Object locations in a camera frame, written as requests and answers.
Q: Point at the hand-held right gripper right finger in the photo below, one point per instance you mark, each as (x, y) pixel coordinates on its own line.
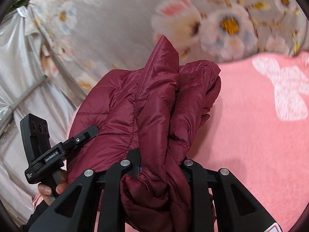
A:
(193, 175)

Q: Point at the person's left hand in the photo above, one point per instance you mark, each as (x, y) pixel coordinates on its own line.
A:
(47, 193)

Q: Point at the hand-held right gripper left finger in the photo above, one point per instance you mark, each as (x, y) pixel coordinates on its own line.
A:
(120, 172)

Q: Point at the grey floral bed sheet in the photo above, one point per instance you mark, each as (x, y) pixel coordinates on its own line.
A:
(115, 21)

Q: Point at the maroon quilted jacket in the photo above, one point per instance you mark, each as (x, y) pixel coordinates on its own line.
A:
(149, 116)

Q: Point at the pink fleece blanket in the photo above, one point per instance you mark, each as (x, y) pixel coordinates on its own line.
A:
(246, 140)

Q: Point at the person's left forearm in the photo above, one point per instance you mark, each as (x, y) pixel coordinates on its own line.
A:
(36, 218)

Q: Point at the silver grey satin cloth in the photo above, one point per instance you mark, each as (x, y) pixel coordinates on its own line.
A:
(24, 82)

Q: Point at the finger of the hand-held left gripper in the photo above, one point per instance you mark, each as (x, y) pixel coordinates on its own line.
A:
(82, 137)

